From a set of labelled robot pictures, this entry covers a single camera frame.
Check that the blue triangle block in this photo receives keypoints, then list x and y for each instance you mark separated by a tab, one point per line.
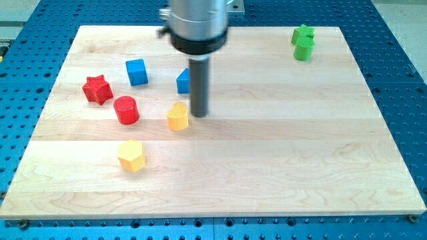
182	82

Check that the red star block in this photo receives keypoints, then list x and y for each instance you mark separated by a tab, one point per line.
97	90

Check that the yellow heart block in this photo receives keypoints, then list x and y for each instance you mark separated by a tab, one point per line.
177	117

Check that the blue cube block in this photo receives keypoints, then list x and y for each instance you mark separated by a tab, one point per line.
136	72

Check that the yellow hexagon block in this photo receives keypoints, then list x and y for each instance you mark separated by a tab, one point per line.
131	156

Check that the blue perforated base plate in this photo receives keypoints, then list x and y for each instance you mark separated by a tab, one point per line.
34	60

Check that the green cylinder block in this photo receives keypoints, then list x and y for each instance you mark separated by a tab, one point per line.
304	48

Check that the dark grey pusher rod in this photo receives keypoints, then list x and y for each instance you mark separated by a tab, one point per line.
199	85

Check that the green star block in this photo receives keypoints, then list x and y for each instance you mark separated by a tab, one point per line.
302	31

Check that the light wooden board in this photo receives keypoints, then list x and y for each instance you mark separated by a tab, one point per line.
282	137

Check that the red cylinder block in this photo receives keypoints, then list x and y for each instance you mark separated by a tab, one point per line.
126	110

